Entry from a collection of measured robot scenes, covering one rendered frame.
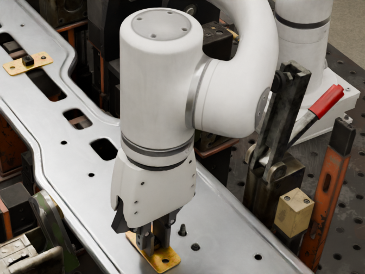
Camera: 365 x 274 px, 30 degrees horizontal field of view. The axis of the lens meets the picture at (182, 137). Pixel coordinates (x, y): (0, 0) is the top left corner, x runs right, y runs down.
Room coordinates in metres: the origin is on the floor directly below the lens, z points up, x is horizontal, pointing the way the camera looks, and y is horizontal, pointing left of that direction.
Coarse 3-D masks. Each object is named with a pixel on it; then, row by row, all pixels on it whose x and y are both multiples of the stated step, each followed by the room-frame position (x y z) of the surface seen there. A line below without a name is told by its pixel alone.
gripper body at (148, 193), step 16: (128, 160) 0.56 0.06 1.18; (192, 160) 0.59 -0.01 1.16; (112, 176) 0.57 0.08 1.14; (128, 176) 0.55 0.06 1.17; (144, 176) 0.55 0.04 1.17; (160, 176) 0.56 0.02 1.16; (176, 176) 0.57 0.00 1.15; (192, 176) 0.60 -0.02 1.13; (112, 192) 0.57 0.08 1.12; (128, 192) 0.55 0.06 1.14; (144, 192) 0.55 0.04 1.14; (160, 192) 0.56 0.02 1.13; (176, 192) 0.58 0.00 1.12; (192, 192) 0.60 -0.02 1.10; (112, 208) 0.57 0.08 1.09; (128, 208) 0.54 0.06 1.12; (144, 208) 0.55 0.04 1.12; (160, 208) 0.56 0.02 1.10; (176, 208) 0.58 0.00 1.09; (128, 224) 0.54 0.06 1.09; (144, 224) 0.55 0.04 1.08
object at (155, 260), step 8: (128, 232) 0.61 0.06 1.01; (152, 232) 0.61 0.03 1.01; (160, 248) 0.58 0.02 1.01; (168, 248) 0.58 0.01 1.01; (144, 256) 0.57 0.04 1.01; (152, 256) 0.57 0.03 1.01; (160, 256) 0.57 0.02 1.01; (168, 256) 0.57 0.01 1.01; (176, 256) 0.57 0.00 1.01; (152, 264) 0.56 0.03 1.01; (160, 264) 0.56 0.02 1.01; (168, 264) 0.56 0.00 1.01; (176, 264) 0.56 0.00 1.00; (160, 272) 0.54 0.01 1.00
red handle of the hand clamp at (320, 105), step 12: (324, 96) 0.77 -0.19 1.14; (336, 96) 0.77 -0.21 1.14; (312, 108) 0.76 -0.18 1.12; (324, 108) 0.75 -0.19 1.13; (300, 120) 0.75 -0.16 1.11; (312, 120) 0.74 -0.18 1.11; (300, 132) 0.73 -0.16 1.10; (288, 144) 0.72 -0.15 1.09; (264, 156) 0.71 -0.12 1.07; (264, 168) 0.70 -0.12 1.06
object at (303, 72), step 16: (288, 64) 0.73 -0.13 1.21; (288, 80) 0.70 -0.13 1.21; (304, 80) 0.71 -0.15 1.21; (272, 96) 0.72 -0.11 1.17; (288, 96) 0.71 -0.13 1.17; (272, 112) 0.72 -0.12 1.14; (288, 112) 0.70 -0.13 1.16; (272, 128) 0.72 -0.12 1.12; (288, 128) 0.70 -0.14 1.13; (256, 144) 0.71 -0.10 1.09; (272, 144) 0.71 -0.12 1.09; (256, 160) 0.71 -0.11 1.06; (272, 160) 0.69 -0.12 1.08
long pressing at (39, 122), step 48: (0, 0) 1.19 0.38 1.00; (0, 48) 1.02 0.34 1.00; (48, 48) 1.03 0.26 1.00; (0, 96) 0.89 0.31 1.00; (48, 144) 0.78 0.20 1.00; (48, 192) 0.68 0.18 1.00; (96, 192) 0.68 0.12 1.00; (96, 240) 0.59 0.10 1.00; (192, 240) 0.61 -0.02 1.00; (240, 240) 0.61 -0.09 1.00
